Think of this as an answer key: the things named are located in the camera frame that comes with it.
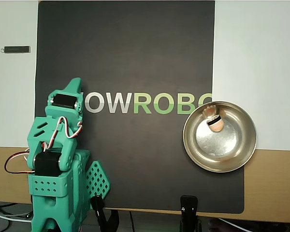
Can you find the teal gripper black servo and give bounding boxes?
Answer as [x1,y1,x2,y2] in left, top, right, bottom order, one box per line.
[44,77,85,118]

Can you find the wooden ball with black ring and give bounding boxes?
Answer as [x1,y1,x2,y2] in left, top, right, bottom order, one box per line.
[206,115,224,133]

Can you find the metal bowl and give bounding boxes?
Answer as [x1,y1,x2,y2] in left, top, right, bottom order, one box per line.
[182,100,258,174]

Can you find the black mat with WOWROBO print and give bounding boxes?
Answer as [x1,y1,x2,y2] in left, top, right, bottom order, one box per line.
[35,0,245,215]

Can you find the black usb stick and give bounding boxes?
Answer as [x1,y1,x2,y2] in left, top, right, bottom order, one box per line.
[0,45,31,54]

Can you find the black table clamp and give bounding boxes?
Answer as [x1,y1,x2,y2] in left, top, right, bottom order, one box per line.
[90,195,121,232]

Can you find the black spring lamp stand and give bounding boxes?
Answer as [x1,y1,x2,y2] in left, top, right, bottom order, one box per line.
[179,195,201,232]

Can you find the white paper sheet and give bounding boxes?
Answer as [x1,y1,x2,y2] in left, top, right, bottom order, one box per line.
[0,0,290,150]

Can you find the gripper servo wire loop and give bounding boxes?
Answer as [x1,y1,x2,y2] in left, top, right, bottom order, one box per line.
[43,116,84,149]

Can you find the arm servo wire harness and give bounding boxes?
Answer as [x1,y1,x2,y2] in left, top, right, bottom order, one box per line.
[4,147,37,174]

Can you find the black power cable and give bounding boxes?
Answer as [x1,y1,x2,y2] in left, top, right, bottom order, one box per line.
[0,200,19,210]

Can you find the white cable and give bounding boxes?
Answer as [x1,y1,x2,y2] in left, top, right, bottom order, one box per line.
[0,209,34,222]

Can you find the thin black hanging cable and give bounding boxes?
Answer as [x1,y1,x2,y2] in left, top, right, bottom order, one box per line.
[128,210,135,232]

